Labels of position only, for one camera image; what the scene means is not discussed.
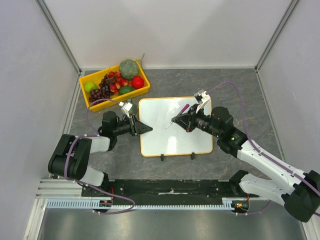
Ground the small glass bottle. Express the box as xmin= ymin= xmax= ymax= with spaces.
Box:
xmin=126 ymin=98 xmax=139 ymax=115

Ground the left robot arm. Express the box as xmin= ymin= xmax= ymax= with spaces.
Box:
xmin=48 ymin=111 xmax=153 ymax=197

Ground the purple grape bunch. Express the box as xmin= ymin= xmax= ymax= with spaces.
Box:
xmin=88 ymin=75 xmax=116 ymax=103

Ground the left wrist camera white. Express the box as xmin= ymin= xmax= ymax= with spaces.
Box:
xmin=118 ymin=99 xmax=134 ymax=118

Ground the purple cable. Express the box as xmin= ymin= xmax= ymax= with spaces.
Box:
xmin=63 ymin=98 xmax=136 ymax=216
xmin=206 ymin=80 xmax=320 ymax=218

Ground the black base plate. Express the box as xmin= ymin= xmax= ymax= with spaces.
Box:
xmin=81 ymin=178 xmax=251 ymax=207

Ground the pink marker cap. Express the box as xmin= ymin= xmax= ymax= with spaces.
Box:
xmin=179 ymin=103 xmax=190 ymax=115

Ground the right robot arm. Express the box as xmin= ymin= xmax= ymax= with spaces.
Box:
xmin=172 ymin=104 xmax=320 ymax=223

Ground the green melon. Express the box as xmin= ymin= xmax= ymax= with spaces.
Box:
xmin=118 ymin=59 xmax=139 ymax=80

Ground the yellow plastic bin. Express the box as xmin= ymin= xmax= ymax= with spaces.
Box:
xmin=79 ymin=59 xmax=150 ymax=112

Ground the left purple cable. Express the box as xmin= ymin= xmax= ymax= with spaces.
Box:
xmin=63 ymin=98 xmax=136 ymax=216

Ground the white whiteboard orange frame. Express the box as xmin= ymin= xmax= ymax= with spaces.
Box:
xmin=138 ymin=96 xmax=214 ymax=157

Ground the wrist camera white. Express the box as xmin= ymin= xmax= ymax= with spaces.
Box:
xmin=194 ymin=89 xmax=211 ymax=113
xmin=118 ymin=99 xmax=134 ymax=118

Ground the light blue cable duct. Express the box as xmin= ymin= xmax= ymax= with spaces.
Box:
xmin=46 ymin=198 xmax=235 ymax=211

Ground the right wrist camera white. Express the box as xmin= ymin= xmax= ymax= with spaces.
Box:
xmin=194 ymin=89 xmax=211 ymax=113

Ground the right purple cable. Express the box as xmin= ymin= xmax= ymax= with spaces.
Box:
xmin=206 ymin=80 xmax=320 ymax=218

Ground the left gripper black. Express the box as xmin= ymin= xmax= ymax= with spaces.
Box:
xmin=113 ymin=114 xmax=152 ymax=137

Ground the green mango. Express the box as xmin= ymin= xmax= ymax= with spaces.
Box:
xmin=118 ymin=85 xmax=135 ymax=96

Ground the green apple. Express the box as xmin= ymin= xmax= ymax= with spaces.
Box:
xmin=83 ymin=81 xmax=98 ymax=93

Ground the red apple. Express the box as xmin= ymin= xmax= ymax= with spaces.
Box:
xmin=131 ymin=75 xmax=145 ymax=90

